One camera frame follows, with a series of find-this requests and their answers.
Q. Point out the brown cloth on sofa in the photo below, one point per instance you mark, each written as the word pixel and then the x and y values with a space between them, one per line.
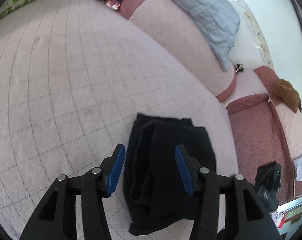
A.
pixel 285 92

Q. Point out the black pants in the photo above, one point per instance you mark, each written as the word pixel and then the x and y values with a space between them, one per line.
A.
pixel 152 185

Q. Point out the grey quilted pillow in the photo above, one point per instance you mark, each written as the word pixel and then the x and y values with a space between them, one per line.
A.
pixel 218 22

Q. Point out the pink red sofa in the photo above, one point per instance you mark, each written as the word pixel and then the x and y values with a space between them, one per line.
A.
pixel 265 130

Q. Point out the black electronic device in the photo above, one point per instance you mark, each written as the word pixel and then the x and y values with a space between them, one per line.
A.
pixel 268 183

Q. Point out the small black gold object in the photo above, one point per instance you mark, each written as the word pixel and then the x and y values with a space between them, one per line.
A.
pixel 239 68

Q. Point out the pink quilted bedspread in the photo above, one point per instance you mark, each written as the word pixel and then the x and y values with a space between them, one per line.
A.
pixel 73 76

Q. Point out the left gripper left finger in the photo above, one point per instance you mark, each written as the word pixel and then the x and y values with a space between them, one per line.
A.
pixel 55 215

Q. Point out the red patterned small item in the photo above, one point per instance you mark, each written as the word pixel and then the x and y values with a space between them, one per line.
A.
pixel 113 4

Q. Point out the pink bolster pillow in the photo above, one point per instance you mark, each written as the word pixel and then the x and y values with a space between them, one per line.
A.
pixel 172 28

